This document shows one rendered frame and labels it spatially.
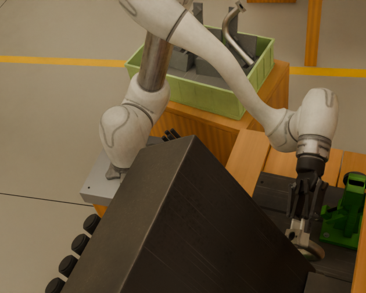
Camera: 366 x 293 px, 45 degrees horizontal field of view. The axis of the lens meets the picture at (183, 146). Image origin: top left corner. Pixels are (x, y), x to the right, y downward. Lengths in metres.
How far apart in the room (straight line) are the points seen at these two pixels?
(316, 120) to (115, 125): 0.72
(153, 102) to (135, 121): 0.12
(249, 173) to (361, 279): 0.98
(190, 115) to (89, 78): 1.83
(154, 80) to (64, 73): 2.41
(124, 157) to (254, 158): 0.51
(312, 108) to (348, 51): 2.48
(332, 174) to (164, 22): 0.91
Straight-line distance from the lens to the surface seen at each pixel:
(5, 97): 4.02
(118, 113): 1.63
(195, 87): 2.05
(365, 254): 0.85
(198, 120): 2.12
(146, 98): 1.68
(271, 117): 1.37
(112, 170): 1.80
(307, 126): 1.25
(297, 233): 1.18
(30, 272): 2.84
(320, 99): 1.28
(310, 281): 1.14
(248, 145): 1.82
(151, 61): 1.56
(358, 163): 1.81
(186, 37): 1.21
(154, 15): 1.20
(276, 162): 1.78
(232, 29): 2.15
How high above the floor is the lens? 2.28
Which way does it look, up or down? 48 degrees down
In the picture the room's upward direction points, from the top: 13 degrees counter-clockwise
